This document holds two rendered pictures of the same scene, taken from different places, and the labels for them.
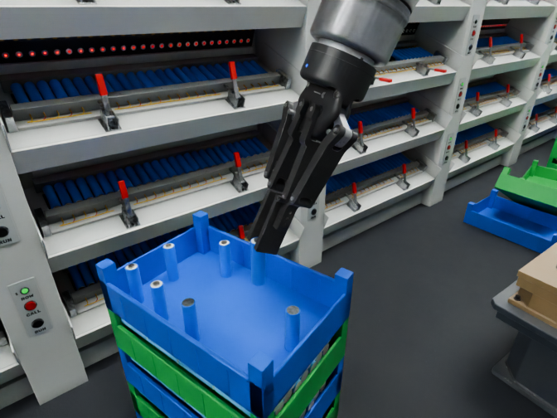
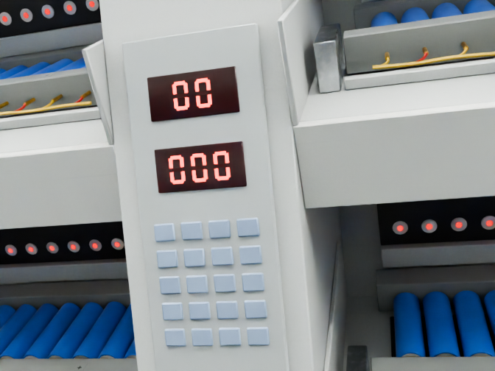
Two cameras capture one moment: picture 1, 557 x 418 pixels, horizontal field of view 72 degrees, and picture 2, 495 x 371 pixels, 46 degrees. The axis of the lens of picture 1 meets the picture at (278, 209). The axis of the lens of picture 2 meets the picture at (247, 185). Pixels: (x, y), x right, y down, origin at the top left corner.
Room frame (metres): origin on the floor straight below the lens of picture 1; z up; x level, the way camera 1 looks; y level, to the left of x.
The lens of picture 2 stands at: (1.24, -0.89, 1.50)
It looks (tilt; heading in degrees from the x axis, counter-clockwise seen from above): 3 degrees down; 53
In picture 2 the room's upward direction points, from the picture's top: 5 degrees counter-clockwise
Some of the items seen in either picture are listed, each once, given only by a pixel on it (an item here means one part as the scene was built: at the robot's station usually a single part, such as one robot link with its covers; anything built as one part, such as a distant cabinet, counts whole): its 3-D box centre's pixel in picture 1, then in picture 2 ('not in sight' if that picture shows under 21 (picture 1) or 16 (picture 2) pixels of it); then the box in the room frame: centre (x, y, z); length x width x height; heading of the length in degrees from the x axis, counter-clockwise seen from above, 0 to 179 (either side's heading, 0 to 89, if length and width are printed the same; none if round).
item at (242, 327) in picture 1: (224, 290); not in sight; (0.43, 0.08, 0.36); 0.30 x 0.20 x 0.08; 53
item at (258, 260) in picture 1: (258, 260); not in sight; (0.39, 0.03, 0.44); 0.02 x 0.02 x 0.06
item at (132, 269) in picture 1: (135, 283); not in sight; (0.45, 0.21, 0.36); 0.02 x 0.02 x 0.06
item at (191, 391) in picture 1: (227, 332); not in sight; (0.43, 0.08, 0.28); 0.30 x 0.20 x 0.08; 53
